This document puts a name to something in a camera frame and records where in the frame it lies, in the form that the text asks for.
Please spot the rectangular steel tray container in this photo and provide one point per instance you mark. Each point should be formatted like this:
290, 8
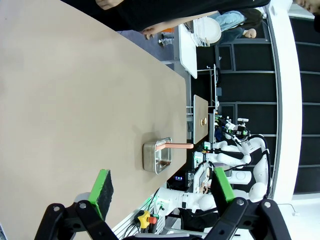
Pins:
150, 160

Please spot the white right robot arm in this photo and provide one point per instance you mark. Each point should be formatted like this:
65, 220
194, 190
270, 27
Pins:
190, 198

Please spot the white side table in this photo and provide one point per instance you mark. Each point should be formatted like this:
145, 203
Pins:
187, 55

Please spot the person's left hand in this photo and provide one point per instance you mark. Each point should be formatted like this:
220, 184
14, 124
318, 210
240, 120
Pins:
149, 32

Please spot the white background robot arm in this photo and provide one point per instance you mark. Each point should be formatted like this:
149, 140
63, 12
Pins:
230, 160
227, 148

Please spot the yellow emergency stop button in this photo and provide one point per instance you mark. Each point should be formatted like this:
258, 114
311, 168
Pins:
143, 217

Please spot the person's right hand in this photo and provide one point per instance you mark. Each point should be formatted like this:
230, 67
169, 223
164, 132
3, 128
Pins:
110, 3

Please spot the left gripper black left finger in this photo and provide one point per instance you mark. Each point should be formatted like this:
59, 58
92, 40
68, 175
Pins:
102, 192

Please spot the person in orange clothes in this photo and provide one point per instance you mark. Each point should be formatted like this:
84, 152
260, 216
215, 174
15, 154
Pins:
167, 30

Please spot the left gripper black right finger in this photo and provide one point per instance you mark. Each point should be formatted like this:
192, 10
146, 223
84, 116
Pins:
220, 195

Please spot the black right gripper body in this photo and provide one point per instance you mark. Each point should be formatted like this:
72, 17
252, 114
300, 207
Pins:
241, 131

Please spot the black device with blue display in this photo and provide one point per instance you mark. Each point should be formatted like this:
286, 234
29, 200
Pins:
179, 178

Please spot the white round plate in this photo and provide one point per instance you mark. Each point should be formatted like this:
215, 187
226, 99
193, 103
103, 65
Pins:
212, 30

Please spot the person in grey-blue shirt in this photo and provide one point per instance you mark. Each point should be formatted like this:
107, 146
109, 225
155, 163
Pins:
230, 17

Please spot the person in printed black t-shirt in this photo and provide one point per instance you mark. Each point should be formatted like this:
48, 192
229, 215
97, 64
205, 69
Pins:
187, 10

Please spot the brown neighbouring table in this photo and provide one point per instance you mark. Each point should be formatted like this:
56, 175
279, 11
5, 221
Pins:
201, 107

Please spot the white control box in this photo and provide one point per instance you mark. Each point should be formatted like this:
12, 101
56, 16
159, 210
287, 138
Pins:
200, 175

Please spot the person in dark blue shirt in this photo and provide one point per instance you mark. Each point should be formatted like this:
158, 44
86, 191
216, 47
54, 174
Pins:
232, 35

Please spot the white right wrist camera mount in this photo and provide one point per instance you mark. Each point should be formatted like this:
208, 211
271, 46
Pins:
243, 120

